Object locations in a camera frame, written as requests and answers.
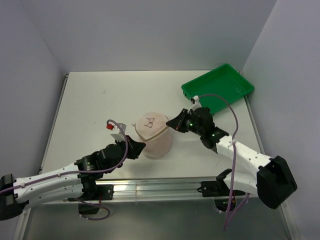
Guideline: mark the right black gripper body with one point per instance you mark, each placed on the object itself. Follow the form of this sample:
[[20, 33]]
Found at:
[[190, 123]]

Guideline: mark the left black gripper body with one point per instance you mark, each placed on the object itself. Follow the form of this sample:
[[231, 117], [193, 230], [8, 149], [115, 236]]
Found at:
[[131, 152]]

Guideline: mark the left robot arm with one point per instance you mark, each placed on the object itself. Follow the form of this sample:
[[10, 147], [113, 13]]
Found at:
[[88, 169]]

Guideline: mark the green plastic tray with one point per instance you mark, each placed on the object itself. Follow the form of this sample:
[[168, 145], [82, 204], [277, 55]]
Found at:
[[224, 81]]

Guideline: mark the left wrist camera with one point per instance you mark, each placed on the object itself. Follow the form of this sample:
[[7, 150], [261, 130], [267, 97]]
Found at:
[[115, 131]]

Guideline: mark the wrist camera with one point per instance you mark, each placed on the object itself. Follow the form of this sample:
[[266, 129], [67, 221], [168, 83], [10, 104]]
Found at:
[[195, 102], [115, 131]]

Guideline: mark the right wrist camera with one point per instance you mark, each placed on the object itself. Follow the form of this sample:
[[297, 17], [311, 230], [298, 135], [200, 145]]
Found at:
[[195, 102]]

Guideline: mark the aluminium table frame rail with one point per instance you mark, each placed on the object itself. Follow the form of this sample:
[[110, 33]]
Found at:
[[155, 188]]

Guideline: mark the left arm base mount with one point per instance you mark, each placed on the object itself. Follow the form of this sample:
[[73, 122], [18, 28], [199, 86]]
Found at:
[[104, 192]]

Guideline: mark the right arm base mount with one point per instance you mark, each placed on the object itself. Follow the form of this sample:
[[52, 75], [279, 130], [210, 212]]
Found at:
[[218, 189]]

